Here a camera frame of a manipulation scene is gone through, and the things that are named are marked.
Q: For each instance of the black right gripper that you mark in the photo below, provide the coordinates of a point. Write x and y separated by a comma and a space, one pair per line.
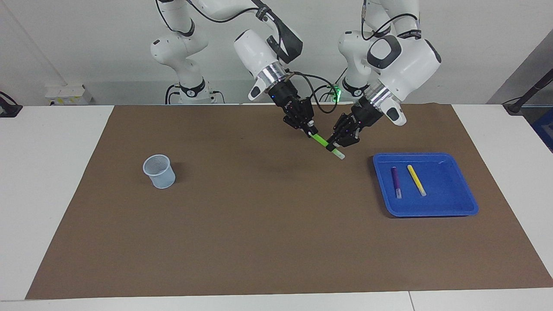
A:
287, 98

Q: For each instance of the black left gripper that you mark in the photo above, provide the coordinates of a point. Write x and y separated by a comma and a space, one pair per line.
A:
367, 112

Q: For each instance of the green pen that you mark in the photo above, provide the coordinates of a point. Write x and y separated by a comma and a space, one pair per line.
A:
322, 140

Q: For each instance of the purple pen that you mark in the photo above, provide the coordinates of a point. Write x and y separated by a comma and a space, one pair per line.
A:
395, 181

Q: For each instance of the yellow pen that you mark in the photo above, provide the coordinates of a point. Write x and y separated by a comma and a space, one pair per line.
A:
417, 180

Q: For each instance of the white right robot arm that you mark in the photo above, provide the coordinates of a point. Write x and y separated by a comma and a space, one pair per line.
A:
255, 47

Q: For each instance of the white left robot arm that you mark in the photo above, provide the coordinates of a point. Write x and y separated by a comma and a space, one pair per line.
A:
402, 60

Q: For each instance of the blue plastic tray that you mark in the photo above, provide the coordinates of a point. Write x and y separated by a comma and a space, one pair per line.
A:
432, 203

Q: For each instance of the brown table mat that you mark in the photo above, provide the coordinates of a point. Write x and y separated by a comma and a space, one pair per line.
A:
259, 216

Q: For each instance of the translucent plastic cup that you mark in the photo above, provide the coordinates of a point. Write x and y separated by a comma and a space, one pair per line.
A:
164, 180

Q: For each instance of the blue object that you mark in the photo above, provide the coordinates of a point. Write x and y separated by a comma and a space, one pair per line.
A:
545, 129

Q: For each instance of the black stand foot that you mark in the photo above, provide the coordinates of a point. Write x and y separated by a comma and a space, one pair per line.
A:
8, 108

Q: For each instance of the black camera stand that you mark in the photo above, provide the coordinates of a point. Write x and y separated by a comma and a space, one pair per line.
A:
529, 93

